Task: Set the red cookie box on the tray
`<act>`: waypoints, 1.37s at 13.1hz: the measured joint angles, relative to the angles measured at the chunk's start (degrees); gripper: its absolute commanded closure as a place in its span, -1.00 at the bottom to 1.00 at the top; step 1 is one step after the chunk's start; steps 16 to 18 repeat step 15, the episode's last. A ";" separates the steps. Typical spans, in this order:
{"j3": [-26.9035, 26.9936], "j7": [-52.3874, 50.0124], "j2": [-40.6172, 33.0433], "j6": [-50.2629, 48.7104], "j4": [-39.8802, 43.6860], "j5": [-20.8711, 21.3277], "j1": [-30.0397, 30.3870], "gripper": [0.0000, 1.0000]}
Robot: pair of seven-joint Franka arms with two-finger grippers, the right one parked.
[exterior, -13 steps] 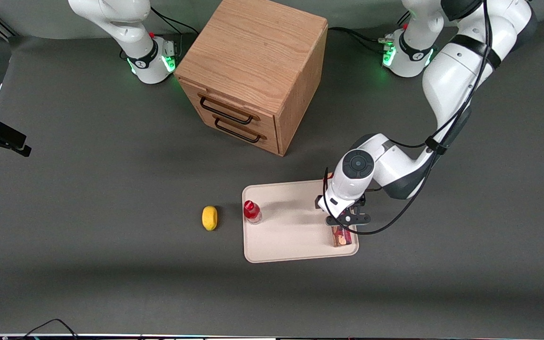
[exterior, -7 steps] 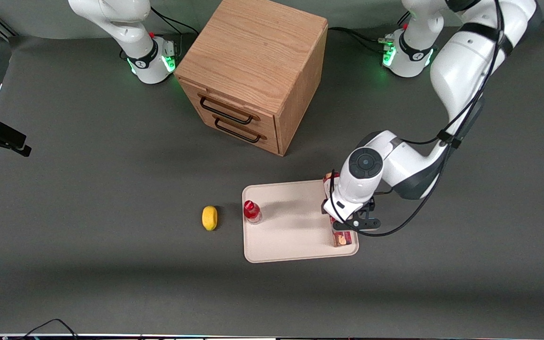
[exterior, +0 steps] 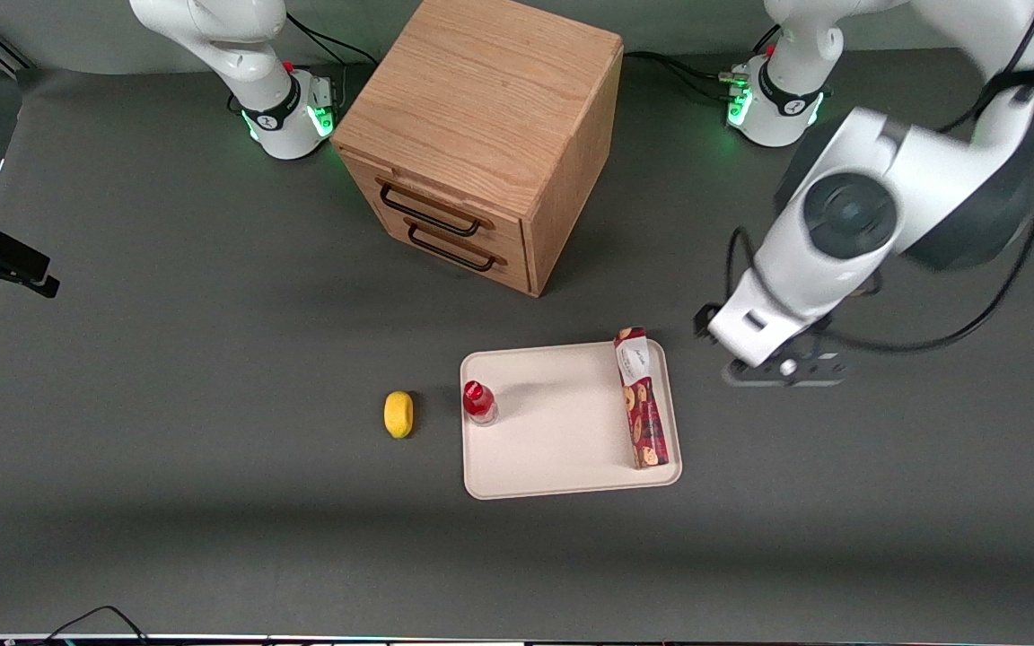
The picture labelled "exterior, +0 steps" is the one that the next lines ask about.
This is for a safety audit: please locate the red cookie box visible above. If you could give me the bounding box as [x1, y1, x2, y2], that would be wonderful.
[613, 327, 671, 471]

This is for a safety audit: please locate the beige rectangular tray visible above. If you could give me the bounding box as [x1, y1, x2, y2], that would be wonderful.
[460, 338, 684, 501]

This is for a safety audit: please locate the small red-capped bottle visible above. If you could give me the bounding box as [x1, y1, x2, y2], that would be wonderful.
[462, 380, 499, 428]

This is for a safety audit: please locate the deep wooden drawer front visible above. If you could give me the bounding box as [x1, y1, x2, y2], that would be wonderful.
[363, 208, 532, 295]

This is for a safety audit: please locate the shallow wooden drawer front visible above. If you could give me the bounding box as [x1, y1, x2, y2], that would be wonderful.
[340, 151, 529, 263]

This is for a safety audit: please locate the wooden drawer cabinet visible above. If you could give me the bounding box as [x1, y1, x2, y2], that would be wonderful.
[330, 0, 625, 298]

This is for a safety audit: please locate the yellow lemon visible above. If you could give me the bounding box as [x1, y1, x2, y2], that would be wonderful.
[383, 390, 415, 440]

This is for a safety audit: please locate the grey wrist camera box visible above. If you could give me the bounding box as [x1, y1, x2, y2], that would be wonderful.
[721, 352, 852, 389]

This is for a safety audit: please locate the black left arm wrist cable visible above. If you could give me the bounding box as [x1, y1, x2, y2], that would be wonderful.
[725, 0, 1034, 354]

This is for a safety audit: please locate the black left base cable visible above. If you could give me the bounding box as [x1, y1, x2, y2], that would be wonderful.
[622, 25, 780, 101]

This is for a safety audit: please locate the black base cable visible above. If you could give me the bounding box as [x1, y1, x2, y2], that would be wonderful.
[622, 25, 780, 101]
[284, 13, 378, 71]

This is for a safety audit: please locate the black short drawer handle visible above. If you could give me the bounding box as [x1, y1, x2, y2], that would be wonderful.
[407, 224, 498, 274]

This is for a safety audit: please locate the black long drawer handle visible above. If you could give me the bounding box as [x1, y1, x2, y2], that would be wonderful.
[379, 181, 484, 239]

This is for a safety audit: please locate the thin black table-edge cable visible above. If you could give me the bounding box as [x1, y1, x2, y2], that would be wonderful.
[32, 605, 152, 646]

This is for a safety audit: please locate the black right base cable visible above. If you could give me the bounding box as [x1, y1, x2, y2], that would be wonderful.
[284, 13, 378, 71]

